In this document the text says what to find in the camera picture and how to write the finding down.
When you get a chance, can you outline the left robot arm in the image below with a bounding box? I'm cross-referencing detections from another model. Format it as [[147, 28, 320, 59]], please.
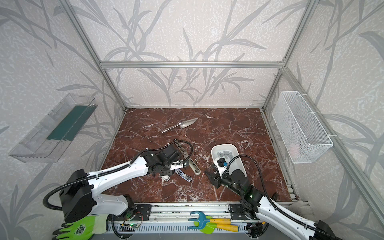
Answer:
[[43, 140, 194, 223]]

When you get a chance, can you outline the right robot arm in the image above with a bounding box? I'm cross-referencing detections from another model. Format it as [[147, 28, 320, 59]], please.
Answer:
[[205, 155, 339, 240]]

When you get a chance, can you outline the white mini stapler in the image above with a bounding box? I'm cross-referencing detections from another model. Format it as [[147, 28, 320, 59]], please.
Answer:
[[161, 176, 170, 182]]

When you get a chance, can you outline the grey staple strip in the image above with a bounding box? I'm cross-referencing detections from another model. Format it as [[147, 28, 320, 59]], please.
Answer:
[[218, 151, 234, 160]]

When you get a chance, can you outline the white oval tray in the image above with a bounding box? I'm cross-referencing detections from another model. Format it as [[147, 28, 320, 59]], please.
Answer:
[[211, 144, 247, 178]]

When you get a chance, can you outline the teal garden hand rake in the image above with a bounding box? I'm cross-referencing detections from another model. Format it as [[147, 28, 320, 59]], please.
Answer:
[[188, 211, 231, 229]]

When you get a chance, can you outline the green garden hand shovel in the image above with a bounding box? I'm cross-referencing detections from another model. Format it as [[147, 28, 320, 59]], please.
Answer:
[[188, 223, 239, 234]]

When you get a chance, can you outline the silver metal trowel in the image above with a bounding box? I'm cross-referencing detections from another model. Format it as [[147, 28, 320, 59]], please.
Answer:
[[161, 118, 198, 134]]

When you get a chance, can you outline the pink object in basket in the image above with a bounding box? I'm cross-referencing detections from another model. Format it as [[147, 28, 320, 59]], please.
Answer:
[[289, 144, 301, 160]]

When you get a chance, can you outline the white cloth glove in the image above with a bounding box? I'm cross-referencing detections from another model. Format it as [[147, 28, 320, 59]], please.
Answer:
[[287, 201, 317, 222]]

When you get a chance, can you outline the green work glove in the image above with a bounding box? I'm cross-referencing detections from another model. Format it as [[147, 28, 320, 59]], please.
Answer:
[[53, 215, 108, 240]]

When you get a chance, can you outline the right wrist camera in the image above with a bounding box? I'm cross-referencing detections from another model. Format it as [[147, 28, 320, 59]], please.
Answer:
[[217, 158, 228, 168]]

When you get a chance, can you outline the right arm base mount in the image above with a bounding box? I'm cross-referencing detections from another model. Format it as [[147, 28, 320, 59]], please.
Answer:
[[228, 204, 252, 220]]

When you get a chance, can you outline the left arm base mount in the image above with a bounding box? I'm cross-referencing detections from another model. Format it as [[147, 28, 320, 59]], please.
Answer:
[[123, 204, 152, 221]]

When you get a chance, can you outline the aluminium frame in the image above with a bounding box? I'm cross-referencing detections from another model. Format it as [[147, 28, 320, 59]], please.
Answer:
[[59, 1, 384, 224]]

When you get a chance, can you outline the white wire mesh basket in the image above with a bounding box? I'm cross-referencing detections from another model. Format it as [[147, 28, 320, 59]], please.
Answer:
[[272, 91, 334, 164]]

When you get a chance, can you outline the clear plastic wall shelf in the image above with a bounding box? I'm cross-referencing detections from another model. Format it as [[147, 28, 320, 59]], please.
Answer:
[[9, 94, 98, 163]]

